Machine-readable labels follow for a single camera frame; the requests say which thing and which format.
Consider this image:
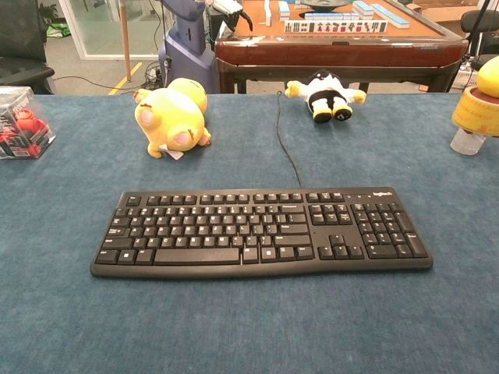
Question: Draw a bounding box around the long blue mahjong tile row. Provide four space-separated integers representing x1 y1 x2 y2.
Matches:
352 0 411 29

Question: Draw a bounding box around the white plastic basket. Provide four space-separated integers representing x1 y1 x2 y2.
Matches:
453 61 481 92

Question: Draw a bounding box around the yellow tape roll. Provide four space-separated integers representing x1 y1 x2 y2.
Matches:
451 86 499 138

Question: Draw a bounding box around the black floor cable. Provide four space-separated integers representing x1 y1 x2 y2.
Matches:
51 74 137 91

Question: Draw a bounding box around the black white robot gripper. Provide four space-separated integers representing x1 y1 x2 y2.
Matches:
212 0 254 33

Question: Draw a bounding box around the purple robot base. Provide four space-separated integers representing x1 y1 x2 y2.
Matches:
157 0 221 94

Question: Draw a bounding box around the cardboard box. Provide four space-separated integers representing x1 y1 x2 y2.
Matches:
411 0 484 23

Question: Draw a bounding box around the yellow round toy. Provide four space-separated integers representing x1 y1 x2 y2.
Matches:
476 55 499 99

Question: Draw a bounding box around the clear box with red figure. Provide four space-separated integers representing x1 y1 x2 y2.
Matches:
0 86 57 160

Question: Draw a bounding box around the blue table cloth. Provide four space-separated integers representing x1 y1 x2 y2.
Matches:
0 92 499 374

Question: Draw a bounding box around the brown mahjong table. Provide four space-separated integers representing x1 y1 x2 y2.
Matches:
214 0 469 95

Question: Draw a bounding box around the clear plastic cup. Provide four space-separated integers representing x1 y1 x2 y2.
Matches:
449 127 486 157

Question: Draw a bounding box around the black computer keyboard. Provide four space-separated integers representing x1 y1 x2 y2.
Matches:
90 186 434 280

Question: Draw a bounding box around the face-up mahjong tile row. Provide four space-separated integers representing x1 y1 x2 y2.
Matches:
284 19 389 35

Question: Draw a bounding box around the black office chair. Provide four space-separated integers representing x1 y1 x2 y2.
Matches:
0 0 56 96

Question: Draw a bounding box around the black stool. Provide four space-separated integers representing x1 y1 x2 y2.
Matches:
460 9 499 72

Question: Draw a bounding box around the black white penguin plush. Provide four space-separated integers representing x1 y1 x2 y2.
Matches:
284 69 368 125

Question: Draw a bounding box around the yellow plush bear toy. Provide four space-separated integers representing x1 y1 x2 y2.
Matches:
133 77 212 161

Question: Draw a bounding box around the thin black cable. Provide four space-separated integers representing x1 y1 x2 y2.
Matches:
275 90 303 189

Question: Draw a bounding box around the wooden pole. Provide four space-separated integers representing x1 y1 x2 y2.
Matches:
119 0 133 82

